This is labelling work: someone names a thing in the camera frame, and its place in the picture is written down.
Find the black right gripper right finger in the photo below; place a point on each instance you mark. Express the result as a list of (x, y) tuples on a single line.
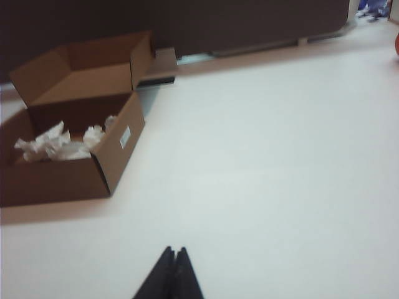
[(187, 277)]

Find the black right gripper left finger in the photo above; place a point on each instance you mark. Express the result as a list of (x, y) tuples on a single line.
[(157, 278)]

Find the white paper ball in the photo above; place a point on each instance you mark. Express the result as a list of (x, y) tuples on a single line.
[(46, 146), (110, 121), (93, 134)]

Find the brown cardboard box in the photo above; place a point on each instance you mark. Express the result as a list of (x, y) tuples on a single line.
[(71, 180)]

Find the grey fabric desk divider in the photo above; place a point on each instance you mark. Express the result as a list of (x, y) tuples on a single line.
[(218, 21)]

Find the white divider foot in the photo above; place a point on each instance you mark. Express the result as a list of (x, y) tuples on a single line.
[(303, 41)]

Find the orange round object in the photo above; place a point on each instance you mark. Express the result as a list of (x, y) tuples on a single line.
[(396, 45)]

